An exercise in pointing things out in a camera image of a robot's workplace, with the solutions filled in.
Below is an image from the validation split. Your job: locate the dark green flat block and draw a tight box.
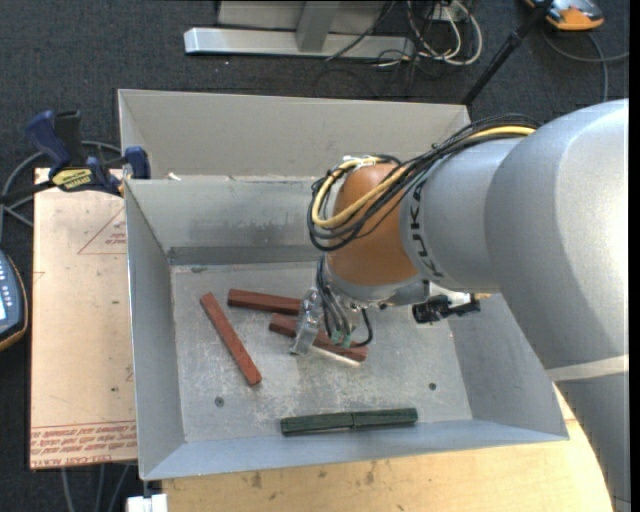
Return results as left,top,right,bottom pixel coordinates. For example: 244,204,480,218
351,407,419,430
279,412,356,437

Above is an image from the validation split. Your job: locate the black cylinder on white bracket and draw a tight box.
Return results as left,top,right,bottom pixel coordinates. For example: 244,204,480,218
411,291,489,325

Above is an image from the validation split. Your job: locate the brown cardboard board red print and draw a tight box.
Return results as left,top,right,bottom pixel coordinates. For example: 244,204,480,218
29,167,139,470

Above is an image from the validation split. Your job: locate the red-brown flat block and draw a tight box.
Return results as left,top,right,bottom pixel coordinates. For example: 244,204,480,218
268,312,370,363
199,292,264,387
226,288,304,317

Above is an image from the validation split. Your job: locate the grey metal bin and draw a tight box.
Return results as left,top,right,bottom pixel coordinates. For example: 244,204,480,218
117,88,570,481

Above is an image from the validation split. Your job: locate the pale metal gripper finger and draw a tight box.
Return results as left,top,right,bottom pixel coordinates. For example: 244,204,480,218
288,314,321,357
298,286,322,326

